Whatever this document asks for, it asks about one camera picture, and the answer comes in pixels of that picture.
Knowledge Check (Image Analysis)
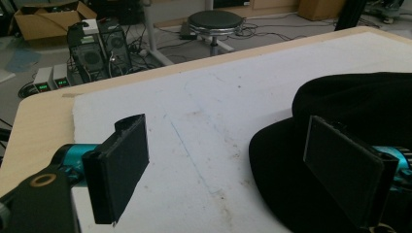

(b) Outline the black computer tower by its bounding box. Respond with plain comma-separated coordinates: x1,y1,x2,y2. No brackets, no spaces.
97,19,134,77
67,21,110,83

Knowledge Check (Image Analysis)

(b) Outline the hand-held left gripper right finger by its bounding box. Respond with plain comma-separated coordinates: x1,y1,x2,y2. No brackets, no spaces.
302,115,400,229

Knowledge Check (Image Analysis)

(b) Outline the tangle of black cables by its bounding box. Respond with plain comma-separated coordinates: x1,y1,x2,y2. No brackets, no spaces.
236,17,338,43

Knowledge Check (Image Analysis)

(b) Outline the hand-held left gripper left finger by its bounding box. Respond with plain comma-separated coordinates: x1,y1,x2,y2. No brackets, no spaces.
81,113,151,226

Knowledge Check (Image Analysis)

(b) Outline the closed cardboard box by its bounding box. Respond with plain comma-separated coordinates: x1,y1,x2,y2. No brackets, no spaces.
296,0,347,22

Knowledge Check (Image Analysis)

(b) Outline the white foam mat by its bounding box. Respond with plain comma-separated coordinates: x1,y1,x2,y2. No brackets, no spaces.
70,31,412,233

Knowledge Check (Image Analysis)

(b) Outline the open cardboard box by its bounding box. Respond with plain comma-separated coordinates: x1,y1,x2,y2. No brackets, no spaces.
14,1,98,42

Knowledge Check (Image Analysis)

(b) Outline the black round stool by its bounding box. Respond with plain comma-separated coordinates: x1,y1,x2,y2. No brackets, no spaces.
187,10,245,57

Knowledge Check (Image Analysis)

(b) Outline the grey power supply unit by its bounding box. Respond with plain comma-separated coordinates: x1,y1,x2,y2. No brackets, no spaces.
52,63,72,89
32,66,54,94

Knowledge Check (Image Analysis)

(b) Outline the white table leg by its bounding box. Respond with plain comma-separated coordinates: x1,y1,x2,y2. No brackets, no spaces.
142,0,176,67

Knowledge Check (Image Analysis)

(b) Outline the black brimmed hat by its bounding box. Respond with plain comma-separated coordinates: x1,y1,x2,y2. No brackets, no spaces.
248,71,412,233

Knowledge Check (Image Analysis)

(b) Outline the small white box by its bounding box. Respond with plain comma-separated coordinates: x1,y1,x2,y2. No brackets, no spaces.
81,18,100,36

